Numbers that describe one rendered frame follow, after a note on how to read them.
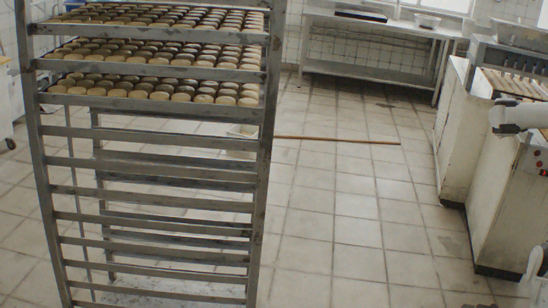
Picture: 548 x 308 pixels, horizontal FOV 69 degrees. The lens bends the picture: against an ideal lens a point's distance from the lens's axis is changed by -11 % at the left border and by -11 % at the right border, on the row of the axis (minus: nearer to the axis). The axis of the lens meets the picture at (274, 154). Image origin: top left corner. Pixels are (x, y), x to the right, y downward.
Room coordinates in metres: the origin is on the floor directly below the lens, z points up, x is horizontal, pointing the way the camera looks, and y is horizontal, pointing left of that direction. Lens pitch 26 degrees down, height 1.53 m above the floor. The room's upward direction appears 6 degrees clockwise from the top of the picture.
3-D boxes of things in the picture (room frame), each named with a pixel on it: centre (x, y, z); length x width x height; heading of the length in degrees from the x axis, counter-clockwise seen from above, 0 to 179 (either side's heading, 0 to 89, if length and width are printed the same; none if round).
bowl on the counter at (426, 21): (5.20, -1.63, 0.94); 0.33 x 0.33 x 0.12
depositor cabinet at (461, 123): (3.10, -1.65, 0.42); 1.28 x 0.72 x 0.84; 166
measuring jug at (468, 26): (5.02, -2.09, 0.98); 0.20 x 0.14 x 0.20; 35
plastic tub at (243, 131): (3.24, 0.24, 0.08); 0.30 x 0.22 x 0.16; 161
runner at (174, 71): (1.01, 0.33, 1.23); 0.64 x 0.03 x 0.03; 93
